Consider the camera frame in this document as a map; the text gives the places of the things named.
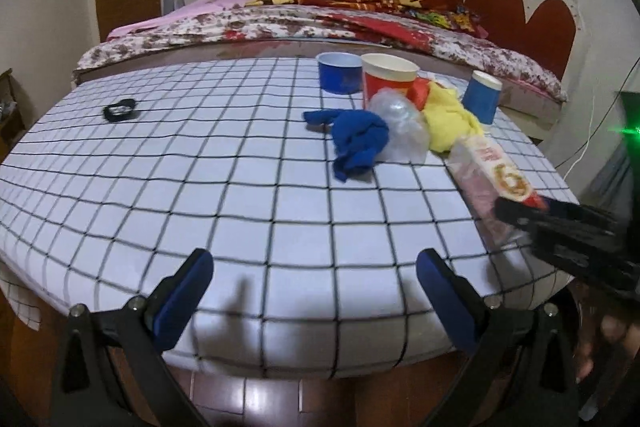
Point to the red paper cup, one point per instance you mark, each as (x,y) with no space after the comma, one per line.
(387,82)

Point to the small black object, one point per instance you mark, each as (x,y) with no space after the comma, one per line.
(120,111)

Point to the pink bed sheet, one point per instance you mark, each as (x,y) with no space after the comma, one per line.
(200,7)

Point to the white checkered tablecloth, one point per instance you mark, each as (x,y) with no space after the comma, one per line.
(200,187)

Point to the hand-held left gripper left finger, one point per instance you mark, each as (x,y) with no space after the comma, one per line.
(184,294)

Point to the red plastic bag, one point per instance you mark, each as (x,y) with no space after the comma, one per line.
(421,91)

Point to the blue cloth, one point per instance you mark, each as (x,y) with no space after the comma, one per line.
(360,142)

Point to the clear plastic bag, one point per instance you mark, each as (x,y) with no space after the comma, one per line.
(402,127)

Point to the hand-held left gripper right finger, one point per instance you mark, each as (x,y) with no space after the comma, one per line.
(444,299)

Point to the blue paper bowl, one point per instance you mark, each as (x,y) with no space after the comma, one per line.
(340,74)

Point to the blue paper cup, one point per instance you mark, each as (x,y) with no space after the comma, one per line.
(480,99)

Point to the brown wooden cabinet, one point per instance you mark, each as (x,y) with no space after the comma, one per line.
(12,112)

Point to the floral quilt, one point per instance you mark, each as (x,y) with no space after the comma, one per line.
(240,24)

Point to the person's right hand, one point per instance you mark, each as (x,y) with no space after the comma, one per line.
(607,337)

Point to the red heart-shaped headboard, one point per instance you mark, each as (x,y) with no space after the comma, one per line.
(505,7)

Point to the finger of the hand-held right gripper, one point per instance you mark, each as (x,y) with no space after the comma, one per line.
(555,216)
(595,257)

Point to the clear snack wrapper red print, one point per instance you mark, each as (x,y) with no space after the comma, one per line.
(492,182)

